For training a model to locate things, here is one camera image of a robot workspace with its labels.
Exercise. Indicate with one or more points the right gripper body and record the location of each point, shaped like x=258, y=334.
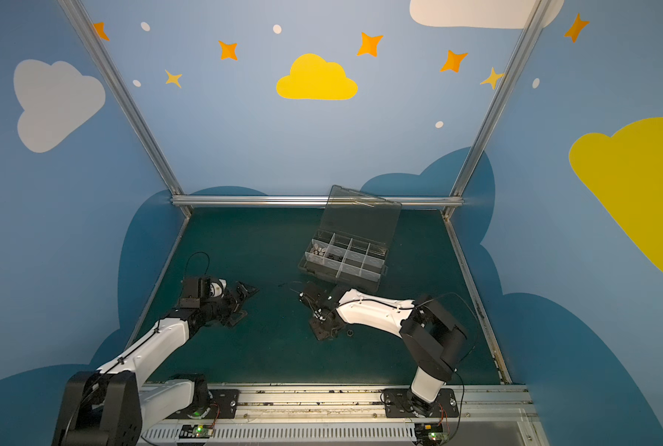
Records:
x=318, y=311

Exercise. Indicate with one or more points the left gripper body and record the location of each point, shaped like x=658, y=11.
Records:
x=234, y=304

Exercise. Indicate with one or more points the silver wing nut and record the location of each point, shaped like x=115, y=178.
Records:
x=319, y=249

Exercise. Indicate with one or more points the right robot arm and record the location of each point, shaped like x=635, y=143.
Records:
x=433, y=337

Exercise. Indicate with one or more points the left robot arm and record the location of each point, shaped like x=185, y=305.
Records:
x=111, y=406

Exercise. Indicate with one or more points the clear plastic organizer box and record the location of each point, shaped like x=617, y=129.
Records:
x=359, y=238

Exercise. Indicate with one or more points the left circuit board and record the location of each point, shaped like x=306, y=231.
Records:
x=196, y=432

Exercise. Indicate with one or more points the circuit board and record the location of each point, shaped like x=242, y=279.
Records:
x=196, y=432
x=430, y=435

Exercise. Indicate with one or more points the right circuit board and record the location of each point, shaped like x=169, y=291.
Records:
x=430, y=435

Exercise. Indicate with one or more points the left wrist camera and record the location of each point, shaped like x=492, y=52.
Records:
x=201, y=290

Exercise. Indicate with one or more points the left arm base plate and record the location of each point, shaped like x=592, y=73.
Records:
x=222, y=404

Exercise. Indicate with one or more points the rear aluminium frame bar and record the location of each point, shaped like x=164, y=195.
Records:
x=307, y=201

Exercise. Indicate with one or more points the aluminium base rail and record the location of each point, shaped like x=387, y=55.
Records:
x=492, y=415

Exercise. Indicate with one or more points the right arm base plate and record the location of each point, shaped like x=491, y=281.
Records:
x=400, y=403

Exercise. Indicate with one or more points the left aluminium frame post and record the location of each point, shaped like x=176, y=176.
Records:
x=85, y=29

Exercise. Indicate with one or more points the aluminium frame post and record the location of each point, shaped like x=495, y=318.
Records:
x=85, y=29
x=515, y=67

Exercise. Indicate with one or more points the right aluminium frame post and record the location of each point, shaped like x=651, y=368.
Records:
x=515, y=67

